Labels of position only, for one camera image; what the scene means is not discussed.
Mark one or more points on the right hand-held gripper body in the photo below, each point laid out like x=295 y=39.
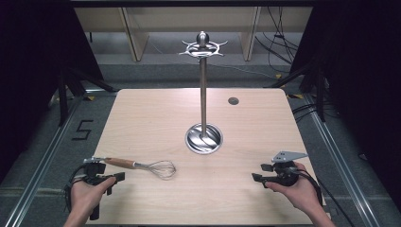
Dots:
x=285 y=171

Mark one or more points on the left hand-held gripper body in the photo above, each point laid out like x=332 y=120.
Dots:
x=94 y=170

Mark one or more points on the metal utensil stand with hooks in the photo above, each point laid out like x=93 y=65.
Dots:
x=203 y=94

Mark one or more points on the person's right hand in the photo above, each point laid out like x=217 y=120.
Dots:
x=299 y=192

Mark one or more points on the person's left hand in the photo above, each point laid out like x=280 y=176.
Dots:
x=85 y=197

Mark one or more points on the yellow black floor tape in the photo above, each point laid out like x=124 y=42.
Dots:
x=90 y=98
x=278 y=76
x=295 y=96

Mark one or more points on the round grey table grommet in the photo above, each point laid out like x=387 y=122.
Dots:
x=233 y=101

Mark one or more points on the black metal stand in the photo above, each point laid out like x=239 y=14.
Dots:
x=67 y=91
x=318 y=85

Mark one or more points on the black curtain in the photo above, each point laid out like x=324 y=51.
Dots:
x=28 y=78
x=365 y=78

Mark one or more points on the light wooden bench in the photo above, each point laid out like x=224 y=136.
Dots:
x=189 y=19

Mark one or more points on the aluminium floor rail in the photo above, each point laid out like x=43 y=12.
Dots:
x=44 y=160
x=340 y=157

